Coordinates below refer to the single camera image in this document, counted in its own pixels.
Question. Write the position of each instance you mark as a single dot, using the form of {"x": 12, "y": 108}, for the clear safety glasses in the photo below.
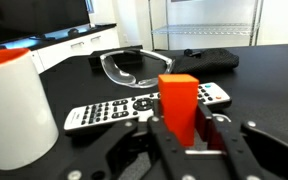
{"x": 120, "y": 75}

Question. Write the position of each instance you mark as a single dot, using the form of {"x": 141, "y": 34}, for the white cup red inside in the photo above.
{"x": 14, "y": 113}

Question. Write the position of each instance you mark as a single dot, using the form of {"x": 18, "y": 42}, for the white cabinet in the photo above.
{"x": 77, "y": 45}

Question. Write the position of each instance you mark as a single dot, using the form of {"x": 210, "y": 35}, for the orange rectangular block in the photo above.
{"x": 179, "y": 106}

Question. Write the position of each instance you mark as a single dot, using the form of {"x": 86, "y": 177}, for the black tv screen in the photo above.
{"x": 30, "y": 16}

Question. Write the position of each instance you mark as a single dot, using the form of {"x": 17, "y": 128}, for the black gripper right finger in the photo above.
{"x": 250, "y": 153}

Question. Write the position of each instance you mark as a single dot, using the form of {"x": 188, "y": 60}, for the black mesh pouch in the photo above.
{"x": 207, "y": 61}

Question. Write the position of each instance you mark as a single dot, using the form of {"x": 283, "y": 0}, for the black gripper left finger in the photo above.
{"x": 140, "y": 153}

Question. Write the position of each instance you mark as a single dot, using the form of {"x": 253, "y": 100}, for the white remote control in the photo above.
{"x": 110, "y": 111}

